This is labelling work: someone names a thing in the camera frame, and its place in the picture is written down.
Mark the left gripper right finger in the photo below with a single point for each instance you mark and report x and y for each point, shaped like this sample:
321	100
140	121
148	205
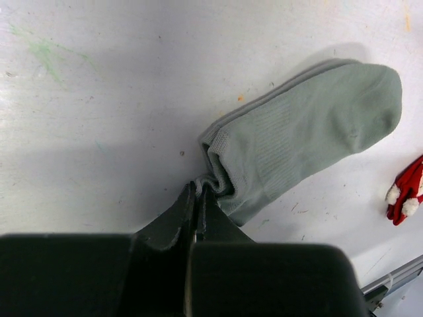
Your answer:
213	224

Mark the grey ankle sock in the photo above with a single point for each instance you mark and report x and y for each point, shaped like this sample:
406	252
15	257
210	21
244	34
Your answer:
263	149

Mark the aluminium frame rail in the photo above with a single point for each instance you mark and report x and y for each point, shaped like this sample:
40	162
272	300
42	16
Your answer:
375	292

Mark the red santa sock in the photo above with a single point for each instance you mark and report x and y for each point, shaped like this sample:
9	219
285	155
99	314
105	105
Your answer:
405	195

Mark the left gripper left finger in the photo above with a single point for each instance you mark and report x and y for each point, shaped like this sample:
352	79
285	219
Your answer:
173	228

